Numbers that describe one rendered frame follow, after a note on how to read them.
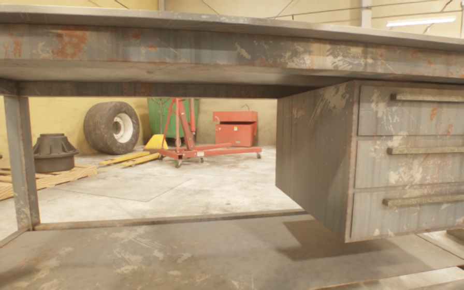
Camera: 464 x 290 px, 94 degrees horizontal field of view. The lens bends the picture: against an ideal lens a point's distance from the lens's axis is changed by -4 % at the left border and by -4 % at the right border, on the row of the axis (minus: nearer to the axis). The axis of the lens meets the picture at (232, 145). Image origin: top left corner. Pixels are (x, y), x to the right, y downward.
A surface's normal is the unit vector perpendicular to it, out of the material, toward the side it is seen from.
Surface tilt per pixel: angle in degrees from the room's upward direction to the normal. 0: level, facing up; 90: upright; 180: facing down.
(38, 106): 90
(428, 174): 90
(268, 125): 90
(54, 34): 90
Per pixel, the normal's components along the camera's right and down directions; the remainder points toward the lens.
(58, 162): 0.77, 0.07
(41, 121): 0.95, 0.04
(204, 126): -0.29, 0.11
